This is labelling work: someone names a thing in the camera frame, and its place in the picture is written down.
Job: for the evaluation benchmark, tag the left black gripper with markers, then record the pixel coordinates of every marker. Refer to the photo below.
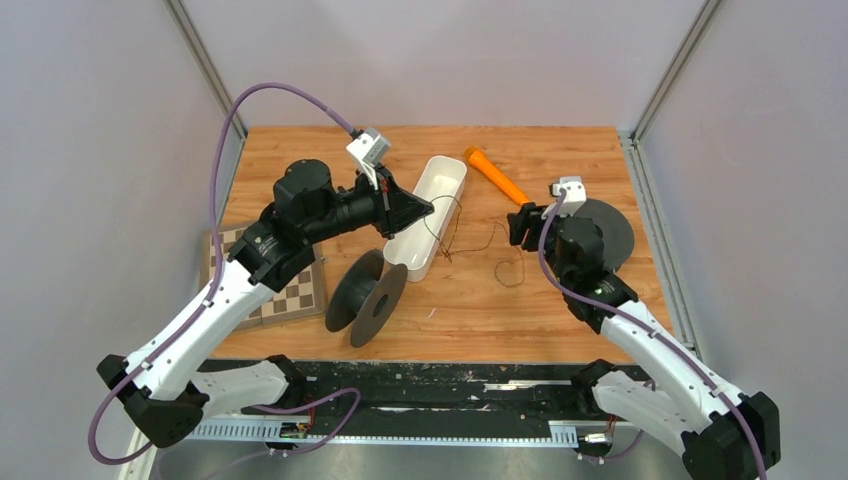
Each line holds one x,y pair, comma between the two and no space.
395,207

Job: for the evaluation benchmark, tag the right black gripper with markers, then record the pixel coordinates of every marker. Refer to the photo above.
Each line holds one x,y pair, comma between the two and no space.
522,224

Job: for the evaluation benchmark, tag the black spool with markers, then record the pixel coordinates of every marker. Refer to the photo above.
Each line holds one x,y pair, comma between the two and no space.
365,297
616,231

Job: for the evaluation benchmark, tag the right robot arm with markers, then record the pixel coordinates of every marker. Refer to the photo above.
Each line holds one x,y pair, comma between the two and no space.
717,430

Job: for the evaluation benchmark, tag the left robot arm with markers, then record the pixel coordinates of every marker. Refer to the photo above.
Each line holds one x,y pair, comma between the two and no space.
161,385

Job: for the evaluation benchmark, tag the white oblong tray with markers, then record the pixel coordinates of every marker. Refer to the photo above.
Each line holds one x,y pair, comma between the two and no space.
442,183

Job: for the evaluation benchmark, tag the orange flashlight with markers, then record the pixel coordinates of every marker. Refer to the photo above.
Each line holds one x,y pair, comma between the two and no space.
476,158

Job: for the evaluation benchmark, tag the wooden chessboard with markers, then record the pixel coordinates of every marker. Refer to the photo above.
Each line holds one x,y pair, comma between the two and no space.
304,296

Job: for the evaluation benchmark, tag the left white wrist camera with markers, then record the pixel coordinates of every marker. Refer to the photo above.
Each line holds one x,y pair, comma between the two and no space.
367,149

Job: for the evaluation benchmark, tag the left aluminium frame post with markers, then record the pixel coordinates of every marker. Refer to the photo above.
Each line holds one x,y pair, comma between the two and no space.
193,39

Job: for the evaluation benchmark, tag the aluminium frame post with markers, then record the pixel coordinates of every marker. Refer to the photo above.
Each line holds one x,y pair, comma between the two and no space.
193,39
680,60

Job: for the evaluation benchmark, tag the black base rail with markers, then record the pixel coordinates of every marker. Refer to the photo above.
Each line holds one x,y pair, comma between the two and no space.
415,403

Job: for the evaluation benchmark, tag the right aluminium frame post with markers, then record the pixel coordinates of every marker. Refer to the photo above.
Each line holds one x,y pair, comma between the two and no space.
680,60

